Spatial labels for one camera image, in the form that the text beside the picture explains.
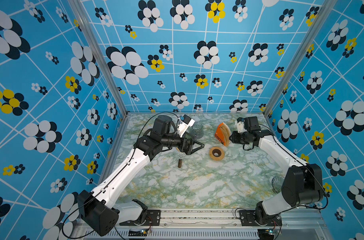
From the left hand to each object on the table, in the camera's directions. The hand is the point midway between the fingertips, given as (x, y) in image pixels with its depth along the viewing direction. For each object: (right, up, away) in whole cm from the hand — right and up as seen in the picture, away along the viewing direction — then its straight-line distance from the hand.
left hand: (199, 141), depth 66 cm
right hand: (+22, 0, +23) cm, 32 cm away
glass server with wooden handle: (-9, -12, +29) cm, 33 cm away
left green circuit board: (-26, -44, +4) cm, 52 cm away
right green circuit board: (+32, -44, +4) cm, 55 cm away
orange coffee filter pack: (+18, +2, +30) cm, 35 cm away
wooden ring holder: (+14, -11, +30) cm, 35 cm away
